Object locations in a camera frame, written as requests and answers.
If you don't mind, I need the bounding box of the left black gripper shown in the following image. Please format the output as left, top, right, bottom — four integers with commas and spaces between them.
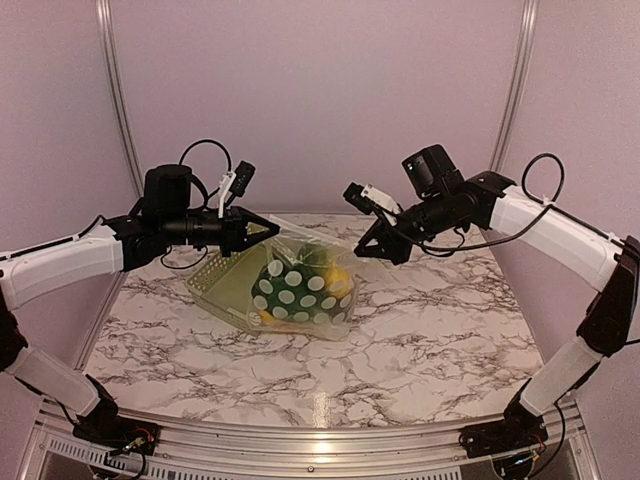
161, 204, 278, 256

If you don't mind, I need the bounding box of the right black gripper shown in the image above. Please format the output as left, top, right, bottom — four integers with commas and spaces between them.
357, 191, 459, 264

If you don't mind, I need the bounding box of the yellow lemon toy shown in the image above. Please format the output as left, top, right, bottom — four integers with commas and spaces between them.
323, 266, 351, 299

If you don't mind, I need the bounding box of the clear zip top bag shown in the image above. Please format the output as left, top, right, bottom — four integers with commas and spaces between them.
245, 215, 393, 341

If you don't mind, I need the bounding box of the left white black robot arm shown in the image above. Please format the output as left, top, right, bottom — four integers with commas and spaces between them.
1, 207, 280, 446

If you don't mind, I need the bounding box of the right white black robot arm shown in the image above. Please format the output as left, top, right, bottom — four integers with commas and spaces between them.
344, 171, 639, 458

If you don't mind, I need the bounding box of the pale green perforated basket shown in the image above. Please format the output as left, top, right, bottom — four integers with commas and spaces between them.
185, 246, 267, 336

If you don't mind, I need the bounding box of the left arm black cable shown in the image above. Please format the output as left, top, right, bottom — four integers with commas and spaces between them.
177, 139, 234, 211

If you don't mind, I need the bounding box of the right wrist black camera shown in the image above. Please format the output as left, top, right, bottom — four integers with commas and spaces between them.
401, 144, 464, 200

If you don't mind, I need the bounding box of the wrist black camera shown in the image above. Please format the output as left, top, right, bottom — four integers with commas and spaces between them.
141, 164, 208, 224
401, 144, 464, 200

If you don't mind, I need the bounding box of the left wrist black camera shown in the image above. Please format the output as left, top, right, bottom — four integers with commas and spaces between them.
141, 164, 208, 224

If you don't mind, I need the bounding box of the right aluminium frame post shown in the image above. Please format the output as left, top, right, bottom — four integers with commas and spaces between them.
489, 0, 540, 172

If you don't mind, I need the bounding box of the front aluminium rail base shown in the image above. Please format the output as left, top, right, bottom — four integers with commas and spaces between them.
19, 394, 601, 480

